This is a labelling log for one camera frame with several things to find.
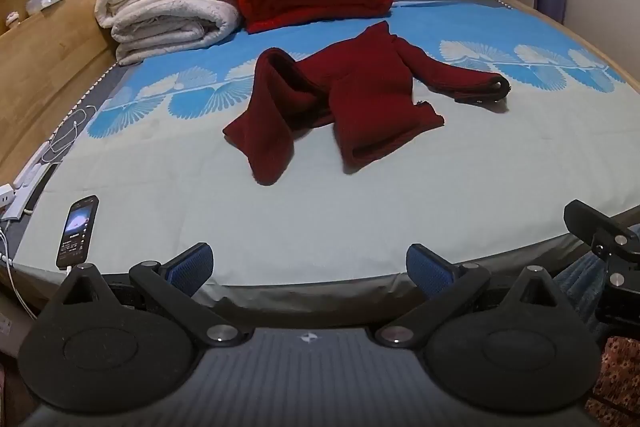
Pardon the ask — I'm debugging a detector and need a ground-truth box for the blue fleece cloth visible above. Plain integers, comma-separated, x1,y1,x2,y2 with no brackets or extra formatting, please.
552,254,606,333

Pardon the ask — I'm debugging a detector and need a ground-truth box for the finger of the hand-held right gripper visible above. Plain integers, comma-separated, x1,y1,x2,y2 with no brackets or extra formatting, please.
592,252,640,325
563,199,640,258

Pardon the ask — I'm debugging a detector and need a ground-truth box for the white coiled cable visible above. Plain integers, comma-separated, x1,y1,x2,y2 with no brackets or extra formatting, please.
47,105,99,160

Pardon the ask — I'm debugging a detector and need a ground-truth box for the white phone charging cable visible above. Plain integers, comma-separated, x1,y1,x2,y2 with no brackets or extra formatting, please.
0,217,72,322

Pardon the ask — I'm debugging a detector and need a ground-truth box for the dark red knit sweater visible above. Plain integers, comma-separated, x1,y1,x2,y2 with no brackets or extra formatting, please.
222,21,512,186

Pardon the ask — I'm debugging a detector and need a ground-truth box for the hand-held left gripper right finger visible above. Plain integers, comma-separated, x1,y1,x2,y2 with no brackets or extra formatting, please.
374,243,576,349

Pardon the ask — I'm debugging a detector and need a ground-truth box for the wooden bed frame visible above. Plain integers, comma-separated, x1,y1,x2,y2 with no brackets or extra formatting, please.
0,0,122,315

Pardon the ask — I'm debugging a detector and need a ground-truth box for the floral patterned cloth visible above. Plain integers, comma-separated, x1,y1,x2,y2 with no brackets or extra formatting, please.
584,336,640,427

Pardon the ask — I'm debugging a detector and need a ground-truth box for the blue white printed bedsheet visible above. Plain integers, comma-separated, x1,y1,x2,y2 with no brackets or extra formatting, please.
12,0,632,295

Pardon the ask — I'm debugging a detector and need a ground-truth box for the white power strip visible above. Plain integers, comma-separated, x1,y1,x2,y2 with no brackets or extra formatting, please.
12,141,52,196

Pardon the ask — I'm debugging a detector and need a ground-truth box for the black smartphone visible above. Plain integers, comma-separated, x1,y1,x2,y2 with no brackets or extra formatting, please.
55,195,100,271

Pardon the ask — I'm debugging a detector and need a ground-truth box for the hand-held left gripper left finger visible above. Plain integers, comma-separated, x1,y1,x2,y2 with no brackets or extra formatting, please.
59,243,242,349

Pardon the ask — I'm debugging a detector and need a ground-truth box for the grey mattress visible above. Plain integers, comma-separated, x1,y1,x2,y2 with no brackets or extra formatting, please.
9,0,632,330

